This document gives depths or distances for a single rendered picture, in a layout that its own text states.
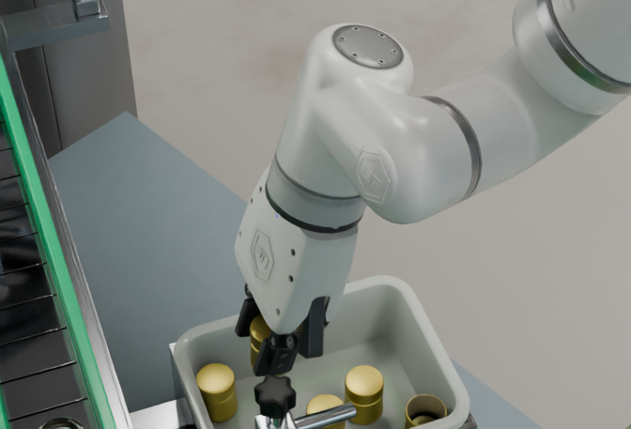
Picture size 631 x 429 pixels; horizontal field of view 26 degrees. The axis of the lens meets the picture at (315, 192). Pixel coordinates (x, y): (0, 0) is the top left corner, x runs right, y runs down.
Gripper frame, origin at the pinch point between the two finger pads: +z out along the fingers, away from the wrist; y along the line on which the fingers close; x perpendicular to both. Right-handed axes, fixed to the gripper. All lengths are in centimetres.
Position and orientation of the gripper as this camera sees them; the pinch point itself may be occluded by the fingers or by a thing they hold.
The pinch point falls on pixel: (268, 335)
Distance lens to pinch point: 109.5
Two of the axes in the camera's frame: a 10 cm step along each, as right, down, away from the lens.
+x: 8.9, -0.7, 4.4
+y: 3.7, 6.7, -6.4
